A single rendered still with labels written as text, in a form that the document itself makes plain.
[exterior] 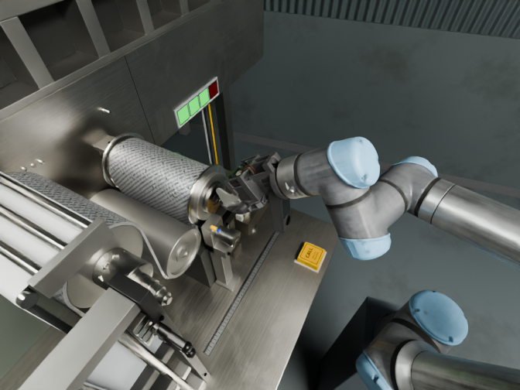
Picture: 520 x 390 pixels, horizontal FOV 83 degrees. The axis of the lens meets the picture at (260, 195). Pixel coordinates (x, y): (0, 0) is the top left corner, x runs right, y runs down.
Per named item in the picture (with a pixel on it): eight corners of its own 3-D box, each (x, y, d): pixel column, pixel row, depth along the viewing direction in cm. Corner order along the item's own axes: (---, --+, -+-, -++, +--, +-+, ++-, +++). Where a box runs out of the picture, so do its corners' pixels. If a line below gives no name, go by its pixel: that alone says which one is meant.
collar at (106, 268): (130, 309, 45) (114, 292, 40) (102, 291, 47) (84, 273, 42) (158, 274, 49) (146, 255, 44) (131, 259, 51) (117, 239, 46)
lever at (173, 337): (186, 355, 37) (188, 355, 36) (154, 332, 37) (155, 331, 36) (193, 344, 38) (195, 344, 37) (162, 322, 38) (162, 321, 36)
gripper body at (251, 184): (240, 159, 61) (282, 144, 53) (263, 189, 65) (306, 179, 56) (220, 183, 57) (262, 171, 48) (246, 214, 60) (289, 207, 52)
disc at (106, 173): (117, 199, 76) (92, 156, 65) (115, 198, 76) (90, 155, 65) (155, 163, 85) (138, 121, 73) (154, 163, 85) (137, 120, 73)
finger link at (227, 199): (208, 187, 66) (234, 178, 60) (224, 206, 68) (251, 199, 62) (200, 196, 64) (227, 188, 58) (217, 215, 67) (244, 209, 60)
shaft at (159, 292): (165, 314, 43) (159, 306, 41) (134, 295, 45) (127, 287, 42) (179, 295, 45) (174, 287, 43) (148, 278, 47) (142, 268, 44)
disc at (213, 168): (195, 237, 69) (182, 196, 57) (193, 236, 69) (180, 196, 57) (228, 194, 77) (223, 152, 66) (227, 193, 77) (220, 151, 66)
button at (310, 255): (316, 270, 93) (317, 267, 91) (296, 261, 95) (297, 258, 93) (324, 253, 97) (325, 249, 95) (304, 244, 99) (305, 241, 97)
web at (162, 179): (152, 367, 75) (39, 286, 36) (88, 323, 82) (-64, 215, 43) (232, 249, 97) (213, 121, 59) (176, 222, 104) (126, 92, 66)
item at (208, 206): (213, 182, 63) (228, 183, 70) (206, 179, 63) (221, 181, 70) (202, 214, 63) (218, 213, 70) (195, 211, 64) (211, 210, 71)
